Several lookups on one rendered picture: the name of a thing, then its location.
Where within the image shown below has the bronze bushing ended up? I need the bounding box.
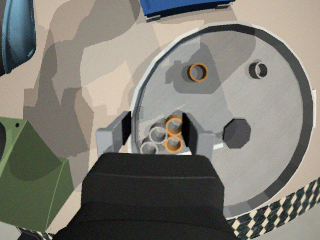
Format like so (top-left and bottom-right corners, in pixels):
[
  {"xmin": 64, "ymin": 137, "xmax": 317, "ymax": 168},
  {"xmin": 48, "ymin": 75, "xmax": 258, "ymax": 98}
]
[
  {"xmin": 164, "ymin": 134, "xmax": 183, "ymax": 153},
  {"xmin": 165, "ymin": 115, "xmax": 182, "ymax": 136},
  {"xmin": 187, "ymin": 63, "xmax": 208, "ymax": 82}
]

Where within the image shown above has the blue plastic crate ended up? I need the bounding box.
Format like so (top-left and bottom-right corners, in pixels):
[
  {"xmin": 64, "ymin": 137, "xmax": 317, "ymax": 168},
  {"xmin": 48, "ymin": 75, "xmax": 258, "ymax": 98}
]
[{"xmin": 140, "ymin": 0, "xmax": 236, "ymax": 23}]

